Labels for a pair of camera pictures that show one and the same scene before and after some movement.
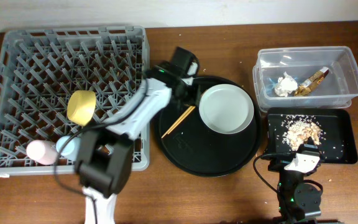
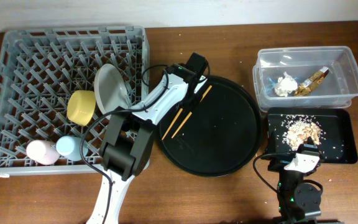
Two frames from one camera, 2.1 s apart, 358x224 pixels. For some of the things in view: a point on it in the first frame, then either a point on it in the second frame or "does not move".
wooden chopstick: (192, 108) → (209, 88)
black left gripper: (191, 94) does not move
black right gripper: (309, 141) does not move
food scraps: (297, 128) does not move
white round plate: (226, 108) → (110, 89)
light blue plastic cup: (68, 149) does not move
